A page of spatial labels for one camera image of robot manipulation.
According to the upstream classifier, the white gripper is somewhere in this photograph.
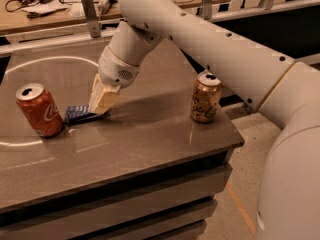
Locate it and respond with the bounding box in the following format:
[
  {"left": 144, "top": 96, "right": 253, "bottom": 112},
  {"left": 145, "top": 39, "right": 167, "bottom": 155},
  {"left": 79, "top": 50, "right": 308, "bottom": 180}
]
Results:
[{"left": 89, "top": 46, "right": 140, "bottom": 114}]

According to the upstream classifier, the blue rxbar blueberry wrapper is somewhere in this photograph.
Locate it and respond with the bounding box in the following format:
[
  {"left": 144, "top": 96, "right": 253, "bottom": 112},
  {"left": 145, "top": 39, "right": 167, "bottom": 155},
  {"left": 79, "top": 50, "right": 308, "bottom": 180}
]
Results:
[{"left": 64, "top": 105, "right": 101, "bottom": 126}]

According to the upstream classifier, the red coke can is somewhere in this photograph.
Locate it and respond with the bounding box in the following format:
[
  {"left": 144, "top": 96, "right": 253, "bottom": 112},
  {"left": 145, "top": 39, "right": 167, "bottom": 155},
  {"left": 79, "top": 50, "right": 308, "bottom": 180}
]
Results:
[{"left": 16, "top": 83, "right": 64, "bottom": 138}]

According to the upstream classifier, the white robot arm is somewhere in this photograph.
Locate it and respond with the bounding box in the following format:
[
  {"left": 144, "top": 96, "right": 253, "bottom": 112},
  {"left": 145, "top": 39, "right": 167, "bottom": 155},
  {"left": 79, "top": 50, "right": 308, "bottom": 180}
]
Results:
[{"left": 98, "top": 0, "right": 320, "bottom": 240}]

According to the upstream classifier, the gold sparkling water can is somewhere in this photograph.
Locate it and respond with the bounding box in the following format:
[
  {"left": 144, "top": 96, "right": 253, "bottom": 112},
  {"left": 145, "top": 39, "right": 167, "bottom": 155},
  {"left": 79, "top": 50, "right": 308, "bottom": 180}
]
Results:
[{"left": 190, "top": 71, "right": 223, "bottom": 123}]

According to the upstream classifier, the grey cabinet with drawers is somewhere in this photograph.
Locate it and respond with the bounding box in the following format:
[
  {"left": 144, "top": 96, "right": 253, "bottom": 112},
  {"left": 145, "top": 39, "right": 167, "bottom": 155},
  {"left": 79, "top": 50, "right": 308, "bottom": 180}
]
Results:
[{"left": 0, "top": 149, "right": 234, "bottom": 240}]

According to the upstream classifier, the metal bracket post left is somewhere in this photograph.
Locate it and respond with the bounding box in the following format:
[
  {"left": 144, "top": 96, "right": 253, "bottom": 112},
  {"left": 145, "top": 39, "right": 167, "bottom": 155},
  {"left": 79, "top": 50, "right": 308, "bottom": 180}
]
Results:
[{"left": 81, "top": 0, "right": 101, "bottom": 38}]

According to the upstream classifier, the aluminium frame rail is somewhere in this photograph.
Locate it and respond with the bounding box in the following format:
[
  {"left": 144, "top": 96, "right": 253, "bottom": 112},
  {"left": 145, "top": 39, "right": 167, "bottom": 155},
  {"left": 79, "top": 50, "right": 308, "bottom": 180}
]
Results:
[{"left": 0, "top": 0, "right": 320, "bottom": 58}]

